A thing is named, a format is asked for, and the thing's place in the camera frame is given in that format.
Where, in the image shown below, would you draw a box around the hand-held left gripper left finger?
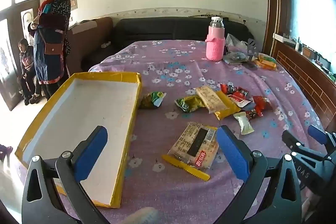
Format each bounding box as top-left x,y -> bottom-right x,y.
21,126 -> 111,224

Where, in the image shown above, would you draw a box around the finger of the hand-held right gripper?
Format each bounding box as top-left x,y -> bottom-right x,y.
282,130 -> 328,161
308,124 -> 336,159

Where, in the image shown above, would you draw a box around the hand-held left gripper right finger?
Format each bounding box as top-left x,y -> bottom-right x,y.
217,125 -> 302,224

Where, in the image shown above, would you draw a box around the pale white snack packet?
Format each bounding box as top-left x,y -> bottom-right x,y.
233,112 -> 255,135

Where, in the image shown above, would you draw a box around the large clear cracker packet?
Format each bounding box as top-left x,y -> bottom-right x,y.
161,122 -> 219,182

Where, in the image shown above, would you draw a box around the yellow snack packet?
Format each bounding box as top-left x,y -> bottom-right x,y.
214,90 -> 240,121

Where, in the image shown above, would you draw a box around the red packet with yellow print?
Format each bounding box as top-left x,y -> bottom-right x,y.
252,95 -> 272,111

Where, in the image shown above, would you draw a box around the yellow-edged white box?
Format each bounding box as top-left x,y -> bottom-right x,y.
15,71 -> 142,209

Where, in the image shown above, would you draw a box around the beige cracker packet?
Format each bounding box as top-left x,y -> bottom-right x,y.
196,86 -> 228,113

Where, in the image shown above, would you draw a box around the red and black candy packet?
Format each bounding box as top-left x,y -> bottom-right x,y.
220,84 -> 248,98

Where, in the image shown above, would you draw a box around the green snack packet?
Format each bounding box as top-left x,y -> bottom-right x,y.
175,95 -> 208,113
138,91 -> 167,110

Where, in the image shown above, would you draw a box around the small dark red packet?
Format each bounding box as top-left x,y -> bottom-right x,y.
245,107 -> 264,119

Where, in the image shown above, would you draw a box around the brown brick-pattern headboard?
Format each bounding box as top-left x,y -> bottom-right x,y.
270,40 -> 336,132

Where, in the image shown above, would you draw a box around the yellow and green snack packets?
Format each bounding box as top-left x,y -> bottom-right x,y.
253,53 -> 278,71

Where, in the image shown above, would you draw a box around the purple shoe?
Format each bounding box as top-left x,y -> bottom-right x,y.
0,144 -> 13,162

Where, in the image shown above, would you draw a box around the black phone stand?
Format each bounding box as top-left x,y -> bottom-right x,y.
247,38 -> 259,62

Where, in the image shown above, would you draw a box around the pink sleeved bottle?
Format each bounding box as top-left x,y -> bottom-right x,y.
205,16 -> 226,61

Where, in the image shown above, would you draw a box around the clear plastic bag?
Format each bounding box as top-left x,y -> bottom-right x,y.
225,33 -> 248,54

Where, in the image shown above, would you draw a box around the black sofa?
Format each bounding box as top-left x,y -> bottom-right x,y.
81,17 -> 255,71

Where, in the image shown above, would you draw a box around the wooden glass door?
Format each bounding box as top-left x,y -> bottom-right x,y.
0,0 -> 42,111

